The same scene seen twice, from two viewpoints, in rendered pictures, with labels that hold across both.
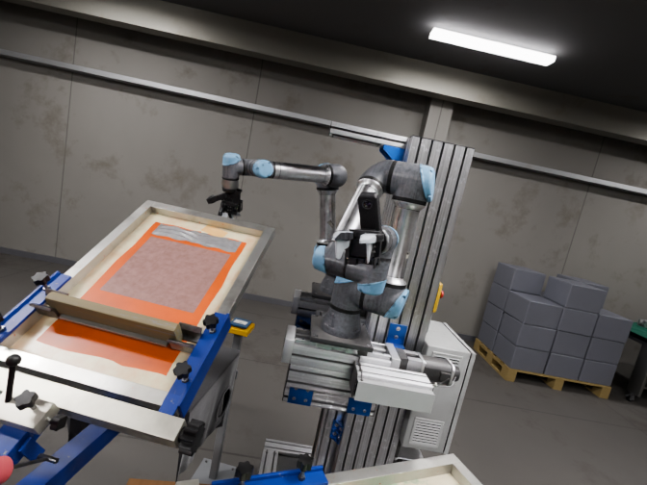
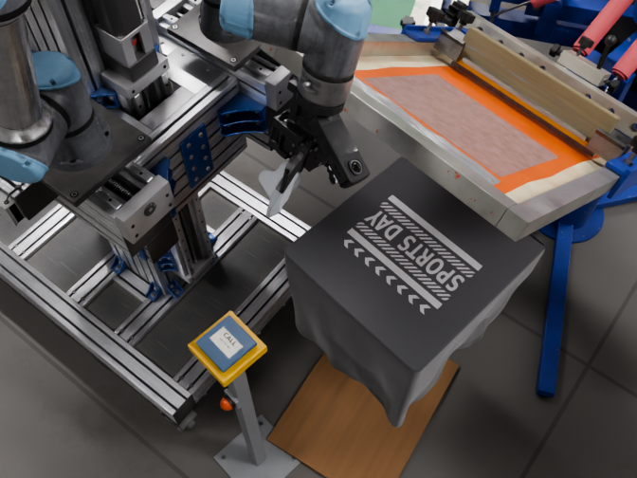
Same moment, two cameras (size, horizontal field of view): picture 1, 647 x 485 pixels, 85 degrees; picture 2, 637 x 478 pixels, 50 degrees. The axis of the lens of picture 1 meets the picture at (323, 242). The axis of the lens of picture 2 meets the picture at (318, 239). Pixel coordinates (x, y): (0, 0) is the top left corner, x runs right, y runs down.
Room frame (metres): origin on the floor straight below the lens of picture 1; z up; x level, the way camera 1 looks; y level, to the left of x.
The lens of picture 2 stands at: (2.15, 0.93, 2.40)
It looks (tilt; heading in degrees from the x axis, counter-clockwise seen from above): 57 degrees down; 221
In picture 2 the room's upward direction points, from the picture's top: straight up
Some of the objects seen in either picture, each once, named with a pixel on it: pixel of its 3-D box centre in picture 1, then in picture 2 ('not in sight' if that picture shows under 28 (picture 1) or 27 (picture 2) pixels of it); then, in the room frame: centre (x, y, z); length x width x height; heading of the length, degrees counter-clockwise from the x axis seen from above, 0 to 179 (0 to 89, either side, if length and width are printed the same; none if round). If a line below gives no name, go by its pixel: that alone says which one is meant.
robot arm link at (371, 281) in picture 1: (368, 272); not in sight; (0.97, -0.14, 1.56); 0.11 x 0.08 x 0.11; 69
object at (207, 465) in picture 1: (226, 403); (245, 413); (1.81, 0.35, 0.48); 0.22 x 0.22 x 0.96; 84
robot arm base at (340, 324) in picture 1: (343, 317); (227, 5); (1.26, -0.13, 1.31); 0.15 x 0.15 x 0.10
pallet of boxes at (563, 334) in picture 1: (549, 325); not in sight; (4.40, -3.07, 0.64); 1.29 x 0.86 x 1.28; 93
